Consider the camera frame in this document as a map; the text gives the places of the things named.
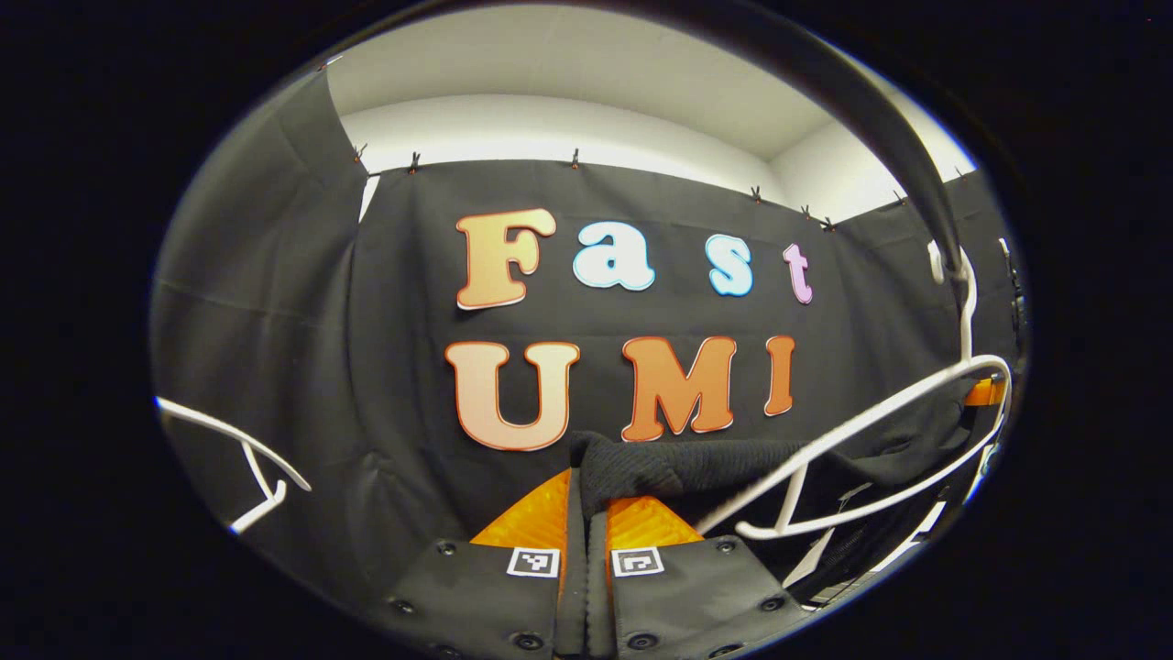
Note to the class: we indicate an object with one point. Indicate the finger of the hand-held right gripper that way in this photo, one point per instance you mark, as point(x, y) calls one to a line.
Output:
point(988, 393)

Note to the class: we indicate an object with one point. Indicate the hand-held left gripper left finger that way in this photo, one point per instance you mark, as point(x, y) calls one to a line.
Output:
point(573, 596)

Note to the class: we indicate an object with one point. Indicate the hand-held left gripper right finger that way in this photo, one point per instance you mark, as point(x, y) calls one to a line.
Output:
point(597, 596)

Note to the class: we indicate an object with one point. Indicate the white hanger with garment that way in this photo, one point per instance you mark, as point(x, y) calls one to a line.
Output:
point(971, 363)

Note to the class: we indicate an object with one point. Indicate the black knit garment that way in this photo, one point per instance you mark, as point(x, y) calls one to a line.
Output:
point(660, 467)

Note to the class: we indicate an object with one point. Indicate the white empty hanger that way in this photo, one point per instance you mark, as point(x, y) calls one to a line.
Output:
point(229, 429)

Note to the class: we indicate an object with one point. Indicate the black backdrop cloth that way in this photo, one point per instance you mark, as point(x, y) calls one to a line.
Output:
point(385, 275)

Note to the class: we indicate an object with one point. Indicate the row of black clips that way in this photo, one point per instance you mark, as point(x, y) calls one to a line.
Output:
point(414, 163)

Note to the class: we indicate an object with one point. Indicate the black clothes rail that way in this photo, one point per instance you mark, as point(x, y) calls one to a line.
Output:
point(880, 110)

